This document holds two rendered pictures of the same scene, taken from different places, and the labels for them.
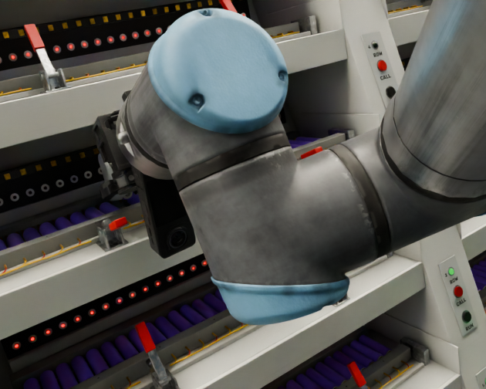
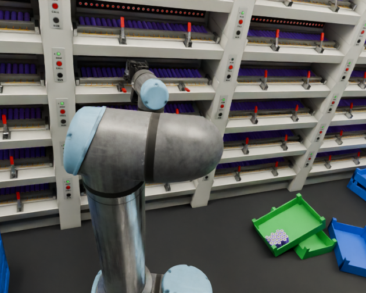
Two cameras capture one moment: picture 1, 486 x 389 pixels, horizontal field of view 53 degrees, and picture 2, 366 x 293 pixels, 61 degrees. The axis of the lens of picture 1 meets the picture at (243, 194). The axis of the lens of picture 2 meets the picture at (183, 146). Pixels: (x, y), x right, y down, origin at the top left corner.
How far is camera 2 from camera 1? 0.76 m
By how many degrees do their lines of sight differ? 28
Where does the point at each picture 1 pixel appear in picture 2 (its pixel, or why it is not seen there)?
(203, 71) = (149, 97)
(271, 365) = not seen: hidden behind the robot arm
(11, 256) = (93, 81)
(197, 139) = (144, 105)
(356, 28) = (229, 51)
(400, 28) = (247, 55)
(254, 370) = not seen: hidden behind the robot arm
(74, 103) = (125, 50)
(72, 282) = (107, 96)
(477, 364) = not seen: hidden behind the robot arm
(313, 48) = (209, 53)
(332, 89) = (214, 62)
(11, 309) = (90, 97)
